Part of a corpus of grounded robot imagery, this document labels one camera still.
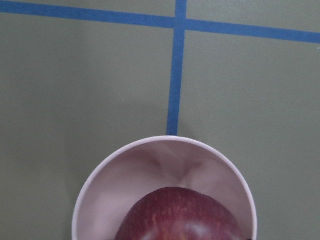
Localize red apple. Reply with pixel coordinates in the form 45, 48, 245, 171
115, 187, 245, 240

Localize pink bowl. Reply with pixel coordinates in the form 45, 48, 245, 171
72, 136, 258, 240

